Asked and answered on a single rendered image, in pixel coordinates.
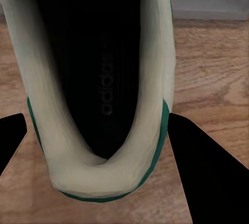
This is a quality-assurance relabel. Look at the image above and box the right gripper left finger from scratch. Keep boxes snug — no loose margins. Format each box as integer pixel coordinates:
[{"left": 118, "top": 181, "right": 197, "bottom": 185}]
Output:
[{"left": 0, "top": 113, "right": 27, "bottom": 175}]

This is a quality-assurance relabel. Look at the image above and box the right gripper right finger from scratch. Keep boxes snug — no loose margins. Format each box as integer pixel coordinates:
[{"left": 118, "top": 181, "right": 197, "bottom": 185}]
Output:
[{"left": 167, "top": 113, "right": 249, "bottom": 224}]

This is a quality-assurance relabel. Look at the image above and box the gym shoe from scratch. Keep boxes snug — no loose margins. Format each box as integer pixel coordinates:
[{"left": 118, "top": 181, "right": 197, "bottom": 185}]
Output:
[{"left": 1, "top": 0, "right": 176, "bottom": 203}]

